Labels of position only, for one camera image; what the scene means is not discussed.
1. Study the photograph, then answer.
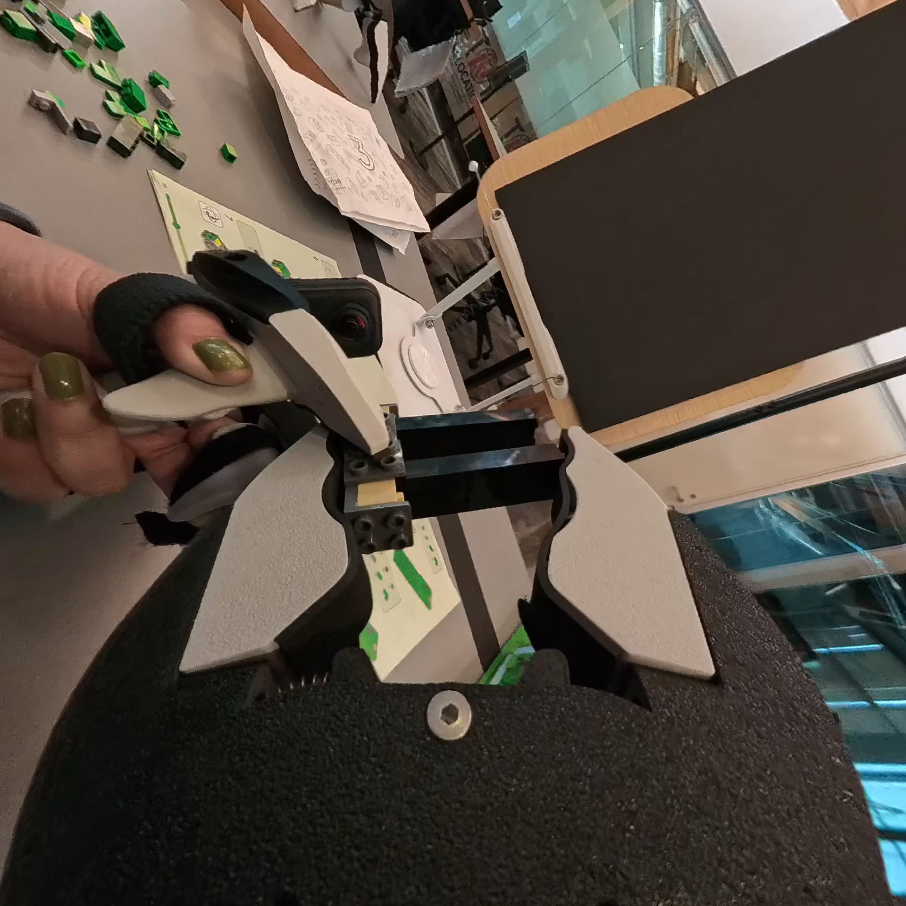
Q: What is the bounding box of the grey desk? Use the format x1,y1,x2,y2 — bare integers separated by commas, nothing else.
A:
0,0,546,780

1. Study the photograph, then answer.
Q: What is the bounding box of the black and tan brick assembly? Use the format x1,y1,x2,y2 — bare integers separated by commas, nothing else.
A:
343,406,568,558

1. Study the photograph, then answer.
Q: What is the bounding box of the person's left hand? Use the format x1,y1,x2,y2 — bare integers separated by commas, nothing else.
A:
0,216,256,505

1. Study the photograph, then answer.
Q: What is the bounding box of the pile of green bricks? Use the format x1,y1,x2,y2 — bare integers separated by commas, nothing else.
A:
0,0,239,172

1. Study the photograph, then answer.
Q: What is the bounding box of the green cardboard box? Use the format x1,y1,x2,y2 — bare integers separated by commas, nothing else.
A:
480,621,533,685

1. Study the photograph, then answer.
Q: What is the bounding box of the black pole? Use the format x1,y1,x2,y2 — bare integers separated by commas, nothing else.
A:
614,357,906,462

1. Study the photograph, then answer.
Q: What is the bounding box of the wood framed black screen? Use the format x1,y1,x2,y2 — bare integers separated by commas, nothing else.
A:
476,0,906,448

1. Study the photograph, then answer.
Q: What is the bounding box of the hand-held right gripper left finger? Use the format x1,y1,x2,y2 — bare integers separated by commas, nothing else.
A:
179,430,379,684

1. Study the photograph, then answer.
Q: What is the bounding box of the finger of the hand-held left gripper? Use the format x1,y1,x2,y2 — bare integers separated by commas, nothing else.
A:
269,308,399,457

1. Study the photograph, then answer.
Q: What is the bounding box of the green instruction booklet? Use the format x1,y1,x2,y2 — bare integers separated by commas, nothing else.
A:
146,168,463,682

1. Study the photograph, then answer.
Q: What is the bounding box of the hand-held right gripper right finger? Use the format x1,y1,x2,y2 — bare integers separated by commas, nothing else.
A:
519,427,717,686

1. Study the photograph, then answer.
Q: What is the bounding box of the folded white paper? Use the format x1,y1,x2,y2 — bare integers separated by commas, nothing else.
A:
241,6,432,253

